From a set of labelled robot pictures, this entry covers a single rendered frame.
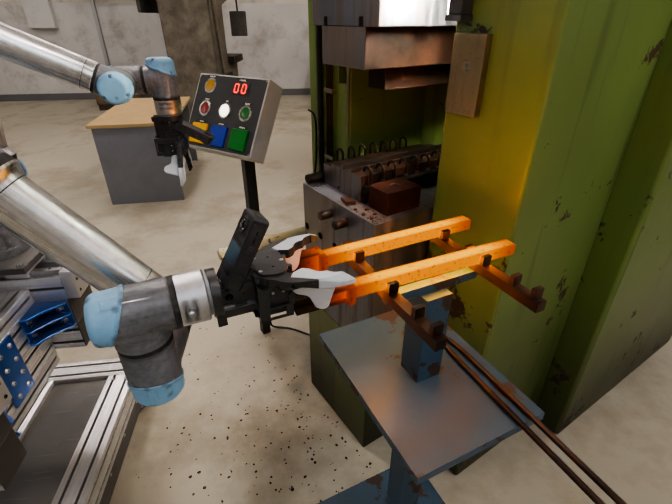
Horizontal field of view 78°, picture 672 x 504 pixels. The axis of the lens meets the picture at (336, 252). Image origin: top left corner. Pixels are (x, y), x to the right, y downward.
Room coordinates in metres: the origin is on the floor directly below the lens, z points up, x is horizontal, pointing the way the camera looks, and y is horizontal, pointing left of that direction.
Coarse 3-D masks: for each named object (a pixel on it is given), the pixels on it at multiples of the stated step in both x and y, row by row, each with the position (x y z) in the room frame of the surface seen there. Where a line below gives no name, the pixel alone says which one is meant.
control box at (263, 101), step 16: (208, 80) 1.66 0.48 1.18; (224, 80) 1.62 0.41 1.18; (240, 80) 1.59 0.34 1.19; (256, 80) 1.55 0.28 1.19; (208, 96) 1.63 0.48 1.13; (224, 96) 1.59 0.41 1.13; (240, 96) 1.55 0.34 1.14; (256, 96) 1.52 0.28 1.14; (272, 96) 1.53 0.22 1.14; (192, 112) 1.63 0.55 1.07; (208, 112) 1.59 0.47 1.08; (256, 112) 1.49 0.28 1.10; (272, 112) 1.52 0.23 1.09; (208, 128) 1.56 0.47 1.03; (240, 128) 1.49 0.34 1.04; (256, 128) 1.45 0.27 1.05; (272, 128) 1.52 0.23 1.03; (192, 144) 1.56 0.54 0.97; (224, 144) 1.49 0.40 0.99; (256, 144) 1.44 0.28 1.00; (256, 160) 1.43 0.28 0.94
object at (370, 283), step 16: (448, 256) 0.67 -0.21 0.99; (464, 256) 0.67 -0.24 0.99; (480, 256) 0.68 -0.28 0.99; (496, 256) 0.70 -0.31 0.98; (384, 272) 0.62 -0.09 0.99; (400, 272) 0.62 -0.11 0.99; (416, 272) 0.62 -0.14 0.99; (432, 272) 0.64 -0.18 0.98; (336, 288) 0.56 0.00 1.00; (352, 288) 0.56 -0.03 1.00; (368, 288) 0.58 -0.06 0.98; (384, 288) 0.59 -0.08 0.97; (304, 304) 0.54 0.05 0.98; (336, 304) 0.56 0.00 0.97; (352, 304) 0.56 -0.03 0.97
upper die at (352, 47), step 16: (336, 32) 1.23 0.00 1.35; (352, 32) 1.17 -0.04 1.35; (368, 32) 1.13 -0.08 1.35; (384, 32) 1.15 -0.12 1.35; (400, 32) 1.18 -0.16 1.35; (416, 32) 1.21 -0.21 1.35; (432, 32) 1.24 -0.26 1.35; (448, 32) 1.28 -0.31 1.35; (336, 48) 1.23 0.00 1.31; (352, 48) 1.17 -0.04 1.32; (368, 48) 1.13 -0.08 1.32; (384, 48) 1.15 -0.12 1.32; (400, 48) 1.18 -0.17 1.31; (416, 48) 1.22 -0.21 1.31; (432, 48) 1.25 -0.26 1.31; (448, 48) 1.28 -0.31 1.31; (336, 64) 1.23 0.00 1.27; (352, 64) 1.16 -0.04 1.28; (368, 64) 1.13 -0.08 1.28; (384, 64) 1.16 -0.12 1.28; (400, 64) 1.19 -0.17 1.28; (416, 64) 1.22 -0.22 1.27; (432, 64) 1.25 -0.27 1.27
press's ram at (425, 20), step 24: (312, 0) 1.33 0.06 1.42; (336, 0) 1.23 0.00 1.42; (360, 0) 1.14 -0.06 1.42; (384, 0) 1.09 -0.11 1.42; (408, 0) 1.13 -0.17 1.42; (432, 0) 1.17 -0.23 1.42; (336, 24) 1.23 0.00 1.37; (360, 24) 1.15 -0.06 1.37; (384, 24) 1.09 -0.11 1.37; (408, 24) 1.13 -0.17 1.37; (432, 24) 1.17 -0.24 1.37; (456, 24) 1.22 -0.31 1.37
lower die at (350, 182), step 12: (420, 144) 1.51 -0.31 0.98; (360, 156) 1.36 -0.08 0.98; (372, 156) 1.32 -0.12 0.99; (384, 156) 1.29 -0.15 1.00; (408, 156) 1.29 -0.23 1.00; (324, 168) 1.28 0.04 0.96; (336, 168) 1.23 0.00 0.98; (360, 168) 1.18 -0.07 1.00; (372, 168) 1.20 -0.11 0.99; (384, 168) 1.20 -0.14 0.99; (396, 168) 1.20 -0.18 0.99; (408, 168) 1.22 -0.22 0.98; (420, 168) 1.25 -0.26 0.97; (432, 168) 1.28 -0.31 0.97; (324, 180) 1.29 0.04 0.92; (336, 180) 1.23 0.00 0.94; (348, 180) 1.17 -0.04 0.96; (360, 180) 1.12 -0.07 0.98; (372, 180) 1.14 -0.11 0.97; (432, 180) 1.28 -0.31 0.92; (348, 192) 1.17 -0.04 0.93; (360, 192) 1.12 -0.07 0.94
